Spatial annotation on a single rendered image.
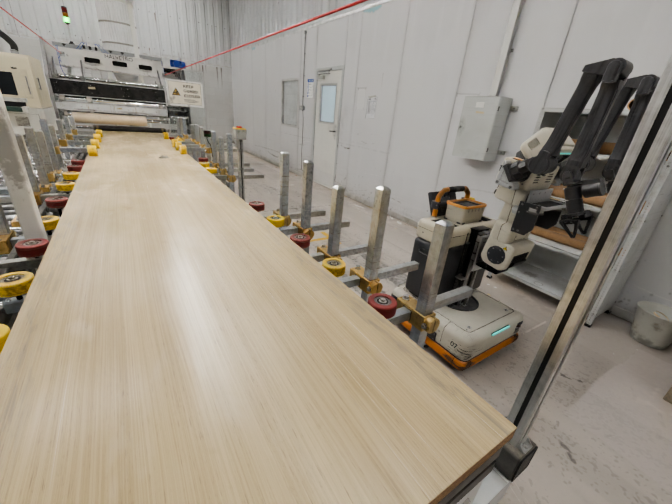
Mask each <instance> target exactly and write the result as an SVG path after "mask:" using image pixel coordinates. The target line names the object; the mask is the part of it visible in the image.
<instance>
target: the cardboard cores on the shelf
mask: <svg viewBox="0 0 672 504"><path fill-rule="evenodd" d="M615 144H616V143H610V142H604V143H603V145H602V147H601V148H600V151H599V154H607V155H611V153H612V151H613V149H614V147H615ZM567 186H570V185H566V186H563V184H562V183H561V184H560V185H559V186H553V185H550V187H549V188H548V189H550V188H552V189H553V192H552V194H551V196H555V197H559V198H563V199H565V194H564V189H565V188H567ZM607 195H608V194H607V193H606V192H605V195H603V196H596V197H590V198H584V196H583V195H582V197H583V203H584V204H589V205H593V206H597V207H601V208H602V206H603V204H604V202H605V200H606V197H607ZM530 233H531V234H534V235H537V236H540V237H543V238H546V239H549V240H552V241H555V242H558V243H561V244H564V245H567V246H570V247H573V248H576V249H579V250H582V251H583V248H584V246H585V244H586V242H587V240H588V237H586V236H583V235H580V234H577V233H576V236H575V238H570V236H569V235H568V233H567V232H566V231H565V230H564V229H561V228H558V227H554V226H553V227H551V228H549V229H544V228H541V227H538V226H534V228H533V230H532V231H531V232H530Z"/></svg>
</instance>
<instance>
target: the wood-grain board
mask: <svg viewBox="0 0 672 504"><path fill-rule="evenodd" d="M102 133H103V137H101V138H102V139H101V140H102V142H99V143H100V149H97V150H98V156H89V154H88V156H87V158H86V161H85V163H84V165H83V167H82V170H81V172H80V174H79V177H78V179H77V181H76V183H75V186H74V188H73V190H72V192H71V195H70V197H69V199H68V202H67V204H66V206H65V208H64V211H63V213H62V215H61V217H60V220H59V222H58V224H57V227H56V229H55V231H54V233H53V236H52V238H51V240H50V243H49V245H48V247H47V249H46V252H45V254H44V256H43V258H42V261H41V263H40V265H39V268H38V270H37V272H36V274H35V277H34V279H33V281H32V283H31V286H30V288H29V290H28V293H27V295H26V297H25V299H24V302H23V304H22V306H21V309H20V311H19V313H18V315H17V318H16V320H15V322H14V324H13V327H12V329H11V331H10V334H9V336H8V338H7V340H6V343H5V345H4V347H3V350H2V352H1V354H0V504H437V503H438V502H440V501H441V500H442V499H443V498H444V497H445V496H446V495H448V494H449V493H450V492H451V491H452V490H453V489H454V488H456V487H457V486H458V485H459V484H460V483H461V482H462V481H464V480H465V479H466V478H467V477H468V476H469V475H471V474H472V473H473V472H474V471H475V470H476V469H477V468H479V467H480V466H481V465H482V464H483V463H484V462H485V461H487V460H488V459H489V458H490V457H491V456H492V455H493V454H495V453H496V452H497V451H498V450H499V449H500V448H501V447H503V446H504V445H505V444H506V443H507V442H508V441H509V440H511V439H512V438H513V435H514V433H515V431H516V429H517V427H516V426H515V425H514V424H513V423H511V422H510V421H509V420H508V419H507V418H505V417H504V416H503V415H502V414H500V413H499V412H498V411H497V410H496V409H494V408H493V407H492V406H491V405H490V404H488V403H487V402H486V401H485V400H484V399H482V398H481V397H480V396H479V395H478V394H476V393H475V392H474V391H473V390H472V389H470V388H469V387H468V386H467V385H466V384H464V383H463V382H462V381H461V380H459V379H458V378H457V377H456V376H455V375H453V374H452V373H451V372H450V371H449V370H447V369H446V368H445V367H444V366H443V365H441V364H440V363H439V362H438V361H437V360H435V359H434V358H433V357H432V356H431V355H429V354H428V353H427V352H426V351H425V350H423V349H422V348H421V347H420V346H418V345H417V344H416V343H415V342H414V341H412V340H411V339H410V338H409V337H408V336H406V335H405V334H404V333H403V332H402V331H400V330H399V329H398V328H397V327H396V326H394V325H393V324H392V323H391V322H390V321H388V320H387V319H386V318H385V317H384V316H382V315H381V314H380V313H379V312H377V311H376V310H375V309H374V308H373V307H371V306H370V305H369V304H368V303H367V302H365V301H364V300H363V299H362V298H361V297H359V296H358V295H357V294H356V293H355V292H353V291H352V290H351V289H350V288H349V287H347V286H346V285H345V284H344V283H343V282H341V281H340V280H339V279H338V278H336V277H335V276H334V275H333V274H332V273H330V272H329V271H328V270H327V269H326V268H324V267H323V266H322V265H321V264H320V263H318V262H317V261H316V260H315V259H314V258H312V257H311V256H310V255H309V254H308V253H306V252H305V251H304V250H303V249H302V248H300V247H299V246H298V245H297V244H295V243H294V242H293V241H292V240H291V239H289V238H288V237H287V236H286V235H285V234H283V233H282V232H281V231H280V230H279V229H277V228H276V227H275V226H274V225H273V224H271V223H270V222H269V221H268V220H267V219H265V218H264V217H263V216H262V215H261V214H259V213H258V212H257V211H256V210H254V209H253V208H252V207H251V206H250V205H248V204H247V203H246V202H245V201H244V200H242V199H241V198H240V197H239V196H238V195H236V194H235V193H234V192H233V191H232V190H230V189H229V188H228V187H227V186H226V185H224V184H223V183H222V182H221V181H220V180H218V179H217V178H216V177H215V176H213V175H212V174H211V173H210V172H209V171H207V170H206V169H205V168H204V167H203V166H201V165H200V164H199V163H198V162H197V161H195V160H194V159H193V158H192V157H191V156H189V155H188V154H180V152H179V151H176V149H175V147H172V143H171V140H170V139H164V138H163V134H152V133H128V132H103V131H102ZM162 155H163V156H166V155H167V156H168V157H169V158H159V157H160V156H162Z"/></svg>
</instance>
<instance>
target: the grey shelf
mask: <svg viewBox="0 0 672 504"><path fill-rule="evenodd" d="M564 110H565V108H547V107H542V108H541V111H540V114H539V117H538V120H537V123H536V126H535V129H534V132H533V135H534V134H535V133H537V132H538V131H539V130H541V129H542V128H545V127H548V128H555V126H556V124H557V122H558V120H559V119H560V117H561V115H562V113H563V111H564ZM590 110H591V109H584V110H583V112H582V113H581V115H580V117H579V118H578V120H577V122H576V124H575V125H574V127H573V129H572V130H571V132H570V134H569V136H570V138H571V139H578V137H579V135H580V133H581V131H582V128H583V126H584V124H585V122H586V119H587V117H588V115H589V112H590ZM629 111H630V110H623V111H622V113H621V115H620V116H619V118H618V120H617V121H616V123H615V125H614V126H613V128H612V130H611V131H610V133H609V135H608V136H607V138H606V140H605V141H604V142H610V143H616V142H617V140H618V137H619V135H620V132H621V130H622V128H623V125H624V123H625V121H626V118H627V116H628V114H629ZM533 135H532V136H533ZM609 156H610V155H607V154H599V153H598V155H597V157H596V158H595V159H596V166H595V167H594V169H592V170H590V171H587V172H585V174H583V176H582V178H581V181H582V180H590V179H598V178H602V179H603V180H604V184H605V188H606V184H607V183H608V182H609V181H605V178H604V177H603V176H602V171H603V168H604V166H605V164H606V163H607V161H608V158H609ZM671 198H672V152H671V154H670V156H669V158H668V160H667V161H665V163H664V165H663V167H662V169H661V171H660V173H659V175H658V177H657V179H656V181H655V183H654V185H653V187H652V189H651V191H650V193H649V195H648V197H647V199H646V203H645V205H644V207H643V209H642V211H641V213H640V214H639V215H638V217H637V219H636V221H635V223H634V225H633V226H632V228H631V230H630V232H629V234H628V236H627V238H626V240H625V242H624V244H623V246H622V248H623V249H622V251H621V253H620V255H619V256H617V258H616V260H615V262H614V264H613V266H612V268H611V270H610V272H609V274H608V276H607V278H606V280H605V282H604V284H603V286H602V288H601V290H600V292H599V294H598V296H597V298H596V300H595V302H594V304H593V306H592V308H591V310H590V312H589V316H588V318H587V320H586V322H585V324H584V326H586V327H589V328H590V327H591V326H592V323H593V321H594V319H595V318H596V317H597V316H599V315H600V314H602V313H603V312H604V313H607V314H610V313H611V310H612V308H613V306H614V304H615V303H616V301H617V299H618V297H619V295H620V293H621V291H622V289H623V288H624V286H625V284H626V282H627V280H628V278H629V276H630V275H631V273H632V271H633V269H634V267H635V265H636V263H637V262H638V260H639V258H640V256H641V254H642V252H643V250H644V249H645V247H646V245H647V243H648V241H649V239H650V237H651V236H652V234H653V232H654V230H655V228H656V226H657V224H658V223H659V221H660V219H661V217H662V216H663V213H664V211H665V210H666V208H667V206H668V204H669V202H670V200H671ZM583 205H584V211H585V210H590V211H591V214H593V216H594V217H593V219H592V221H591V223H590V225H589V228H588V230H587V233H586V234H581V232H580V230H579V229H578V230H577V234H580V235H583V236H586V237H589V235H590V233H591V231H592V228H593V226H594V224H595V222H596V220H597V217H598V215H599V213H600V211H601V207H597V206H593V205H589V204H584V203H583ZM647 206H648V207H647ZM527 239H529V240H531V241H532V242H534V247H533V249H532V250H531V252H530V254H529V256H528V257H527V259H526V261H525V262H524V263H522V264H520V265H517V266H514V267H512V268H509V269H508V270H507V271H505V272H502V273H503V274H505V275H507V276H510V277H512V278H514V279H516V280H518V281H520V282H522V283H524V284H526V285H528V286H530V287H532V288H535V289H537V290H539V291H541V292H543V293H545V294H547V295H550V296H552V297H554V298H556V299H558V300H560V299H561V297H562V295H563V293H564V291H565V288H566V286H567V284H568V282H569V280H570V277H571V275H572V273H573V271H574V268H575V266H576V264H577V262H578V260H579V257H580V255H581V253H582V250H579V249H576V248H573V247H570V246H567V245H564V244H561V243H558V242H555V241H552V240H549V239H546V238H543V237H540V236H537V235H534V234H531V233H530V234H529V236H528V238H527ZM625 250H626V251H625ZM622 255H623V256H622ZM591 315H592V316H591Z"/></svg>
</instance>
